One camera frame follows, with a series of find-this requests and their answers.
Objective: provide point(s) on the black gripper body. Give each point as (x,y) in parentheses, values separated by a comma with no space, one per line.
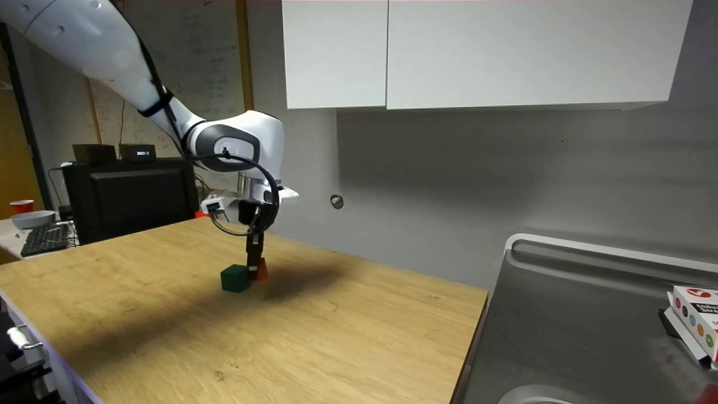
(255,215)

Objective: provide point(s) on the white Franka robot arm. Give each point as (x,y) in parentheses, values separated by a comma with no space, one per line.
(81,37)

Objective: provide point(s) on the green wooden block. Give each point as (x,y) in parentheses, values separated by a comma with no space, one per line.
(234,279)

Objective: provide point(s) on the black computer monitor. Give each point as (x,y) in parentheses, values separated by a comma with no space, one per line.
(136,201)

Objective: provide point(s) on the small dark box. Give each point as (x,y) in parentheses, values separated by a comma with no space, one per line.
(137,151)

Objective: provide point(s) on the wood framed whiteboard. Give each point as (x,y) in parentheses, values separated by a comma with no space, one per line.
(216,75)

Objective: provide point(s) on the brown box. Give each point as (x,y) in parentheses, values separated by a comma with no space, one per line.
(93,155)

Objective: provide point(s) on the narrow white cabinet door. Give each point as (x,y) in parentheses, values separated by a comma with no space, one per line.
(335,53)

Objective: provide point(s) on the black keyboard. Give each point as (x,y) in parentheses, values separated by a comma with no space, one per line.
(45,239)

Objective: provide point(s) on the white bowl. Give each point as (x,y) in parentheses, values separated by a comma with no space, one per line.
(34,219)

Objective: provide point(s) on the red plastic cup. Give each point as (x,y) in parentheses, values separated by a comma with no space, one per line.
(20,204)

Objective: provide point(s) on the orange wooden door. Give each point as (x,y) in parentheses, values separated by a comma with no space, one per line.
(17,158)

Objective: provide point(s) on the black equipment with clamp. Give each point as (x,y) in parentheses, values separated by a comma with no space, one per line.
(23,359)

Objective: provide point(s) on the stainless steel sink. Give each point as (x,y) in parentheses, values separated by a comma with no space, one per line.
(584,329)

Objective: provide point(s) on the white printed card box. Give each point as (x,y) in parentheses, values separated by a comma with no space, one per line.
(698,317)

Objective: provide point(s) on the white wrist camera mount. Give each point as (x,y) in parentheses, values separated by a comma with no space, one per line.
(225,203)

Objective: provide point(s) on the round metal wall knob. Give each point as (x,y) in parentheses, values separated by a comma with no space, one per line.
(338,201)

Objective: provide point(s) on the white wall cabinet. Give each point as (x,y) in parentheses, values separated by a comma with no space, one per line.
(535,53)

